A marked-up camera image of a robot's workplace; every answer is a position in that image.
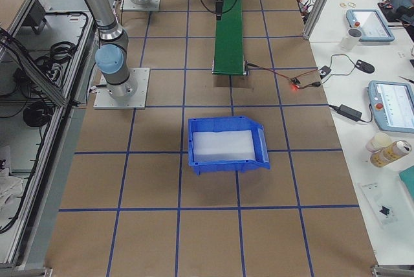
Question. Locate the far teach pendant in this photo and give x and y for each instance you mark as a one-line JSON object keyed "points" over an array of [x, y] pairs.
{"points": [[372, 25]]}

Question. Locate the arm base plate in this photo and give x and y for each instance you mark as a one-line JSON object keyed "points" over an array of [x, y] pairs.
{"points": [[140, 5], [131, 94]]}

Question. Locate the black computer mouse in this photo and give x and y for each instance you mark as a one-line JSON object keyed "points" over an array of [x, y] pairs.
{"points": [[364, 67]]}

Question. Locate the white mug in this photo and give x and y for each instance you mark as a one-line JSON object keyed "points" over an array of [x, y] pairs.
{"points": [[351, 39]]}

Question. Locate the green conveyor belt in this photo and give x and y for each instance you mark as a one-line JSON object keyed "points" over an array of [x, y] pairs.
{"points": [[228, 51]]}

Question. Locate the white foam sheet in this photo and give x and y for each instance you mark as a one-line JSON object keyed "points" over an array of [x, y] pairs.
{"points": [[223, 146]]}

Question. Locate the near teach pendant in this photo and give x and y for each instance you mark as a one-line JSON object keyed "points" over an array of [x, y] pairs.
{"points": [[392, 105]]}

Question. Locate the teach pendant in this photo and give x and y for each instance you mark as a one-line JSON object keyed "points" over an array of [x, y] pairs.
{"points": [[392, 105], [372, 25]]}

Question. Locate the blue plastic bin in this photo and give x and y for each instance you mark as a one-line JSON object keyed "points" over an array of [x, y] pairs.
{"points": [[229, 123]]}

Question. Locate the black power adapter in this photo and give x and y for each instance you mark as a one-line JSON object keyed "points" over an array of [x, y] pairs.
{"points": [[349, 113]]}

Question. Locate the small controller board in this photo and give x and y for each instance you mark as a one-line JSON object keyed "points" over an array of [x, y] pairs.
{"points": [[295, 83]]}

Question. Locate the yellow drink can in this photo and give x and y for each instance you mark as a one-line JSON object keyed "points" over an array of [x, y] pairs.
{"points": [[391, 153]]}

